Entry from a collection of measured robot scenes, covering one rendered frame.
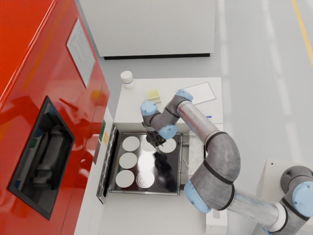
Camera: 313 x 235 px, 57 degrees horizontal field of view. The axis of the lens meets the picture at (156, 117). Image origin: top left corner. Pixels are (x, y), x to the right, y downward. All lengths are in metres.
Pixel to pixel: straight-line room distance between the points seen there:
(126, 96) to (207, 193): 1.03
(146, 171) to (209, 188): 0.69
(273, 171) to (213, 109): 0.50
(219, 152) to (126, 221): 0.79
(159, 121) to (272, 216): 0.57
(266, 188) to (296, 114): 1.64
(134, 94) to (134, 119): 0.19
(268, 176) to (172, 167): 0.49
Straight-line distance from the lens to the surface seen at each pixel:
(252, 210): 1.11
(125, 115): 1.72
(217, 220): 1.40
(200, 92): 1.77
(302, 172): 1.37
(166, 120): 1.24
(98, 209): 1.55
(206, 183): 0.94
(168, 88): 1.81
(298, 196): 1.22
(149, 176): 1.56
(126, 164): 1.62
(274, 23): 3.97
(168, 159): 1.60
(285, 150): 2.75
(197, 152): 1.63
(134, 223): 1.57
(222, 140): 0.96
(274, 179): 1.43
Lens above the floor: 2.29
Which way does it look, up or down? 52 degrees down
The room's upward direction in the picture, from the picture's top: 12 degrees counter-clockwise
